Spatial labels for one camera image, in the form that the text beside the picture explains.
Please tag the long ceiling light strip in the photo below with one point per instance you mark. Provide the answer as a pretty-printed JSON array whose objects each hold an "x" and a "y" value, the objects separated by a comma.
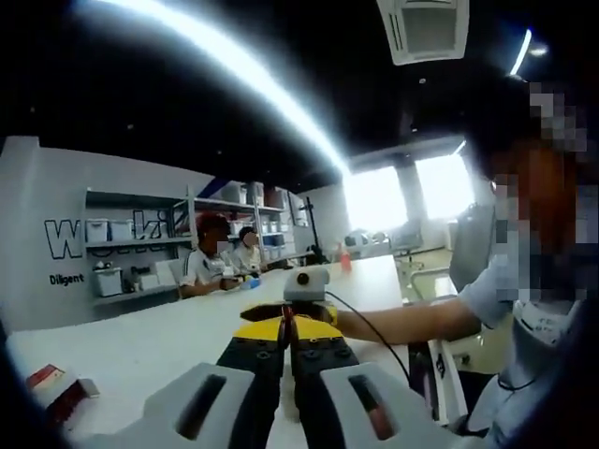
[{"x": 234, "y": 61}]

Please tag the white chest device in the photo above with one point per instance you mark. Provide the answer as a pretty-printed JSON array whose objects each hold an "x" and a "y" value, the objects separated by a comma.
[{"x": 547, "y": 322}]

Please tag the row of white storage bins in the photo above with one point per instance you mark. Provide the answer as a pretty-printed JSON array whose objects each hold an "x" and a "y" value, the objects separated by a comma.
[{"x": 107, "y": 280}]

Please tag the white panel with black label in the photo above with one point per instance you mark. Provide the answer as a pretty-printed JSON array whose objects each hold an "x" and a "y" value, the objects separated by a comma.
[{"x": 451, "y": 383}]

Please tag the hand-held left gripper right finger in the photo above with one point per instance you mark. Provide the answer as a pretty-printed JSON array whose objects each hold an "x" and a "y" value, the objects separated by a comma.
[{"x": 402, "y": 411}]

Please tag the red bottle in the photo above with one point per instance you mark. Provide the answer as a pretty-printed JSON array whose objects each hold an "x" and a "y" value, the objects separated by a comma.
[{"x": 345, "y": 262}]

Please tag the person's light blue shirt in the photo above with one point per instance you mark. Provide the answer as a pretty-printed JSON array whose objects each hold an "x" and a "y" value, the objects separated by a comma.
[{"x": 529, "y": 407}]

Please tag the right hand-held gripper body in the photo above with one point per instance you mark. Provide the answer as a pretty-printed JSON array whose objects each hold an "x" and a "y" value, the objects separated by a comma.
[{"x": 306, "y": 285}]

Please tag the grey metal shelving rack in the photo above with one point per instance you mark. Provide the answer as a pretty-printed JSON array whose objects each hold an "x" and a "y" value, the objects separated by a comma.
[{"x": 89, "y": 234}]

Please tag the row of red coffee packets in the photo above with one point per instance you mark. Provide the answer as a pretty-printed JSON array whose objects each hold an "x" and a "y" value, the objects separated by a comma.
[{"x": 70, "y": 397}]

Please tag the white cardboard box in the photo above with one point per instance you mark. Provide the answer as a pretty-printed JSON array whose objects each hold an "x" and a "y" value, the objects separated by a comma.
[{"x": 42, "y": 374}]

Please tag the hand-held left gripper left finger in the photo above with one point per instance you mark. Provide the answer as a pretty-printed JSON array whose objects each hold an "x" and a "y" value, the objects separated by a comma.
[{"x": 168, "y": 411}]

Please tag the person's head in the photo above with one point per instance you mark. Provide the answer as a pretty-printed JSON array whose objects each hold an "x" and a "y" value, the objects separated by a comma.
[{"x": 547, "y": 196}]

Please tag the blue object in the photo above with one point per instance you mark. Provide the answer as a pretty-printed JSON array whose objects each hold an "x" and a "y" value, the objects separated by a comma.
[{"x": 252, "y": 283}]

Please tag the red coffee pouch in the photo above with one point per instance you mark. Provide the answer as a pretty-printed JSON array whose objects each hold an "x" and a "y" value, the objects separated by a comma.
[{"x": 286, "y": 327}]

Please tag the ceiling air conditioner unit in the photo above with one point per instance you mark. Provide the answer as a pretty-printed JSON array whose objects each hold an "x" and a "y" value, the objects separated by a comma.
[{"x": 426, "y": 28}]

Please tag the black stand with screen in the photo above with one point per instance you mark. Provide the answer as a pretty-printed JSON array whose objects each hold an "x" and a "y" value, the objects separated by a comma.
[{"x": 314, "y": 234}]

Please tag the short ceiling light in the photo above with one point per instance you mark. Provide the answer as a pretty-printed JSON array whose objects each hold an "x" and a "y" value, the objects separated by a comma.
[{"x": 521, "y": 51}]

